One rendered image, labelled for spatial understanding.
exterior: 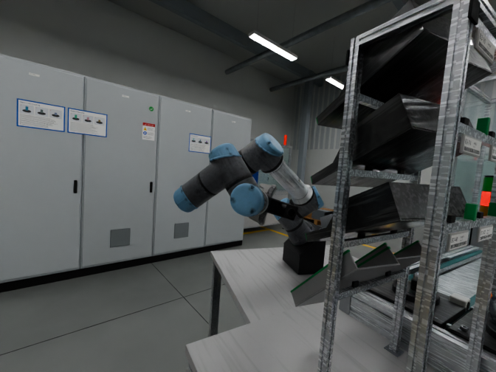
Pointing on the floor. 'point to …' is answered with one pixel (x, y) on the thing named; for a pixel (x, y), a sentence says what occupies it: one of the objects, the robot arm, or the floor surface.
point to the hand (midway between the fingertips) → (269, 205)
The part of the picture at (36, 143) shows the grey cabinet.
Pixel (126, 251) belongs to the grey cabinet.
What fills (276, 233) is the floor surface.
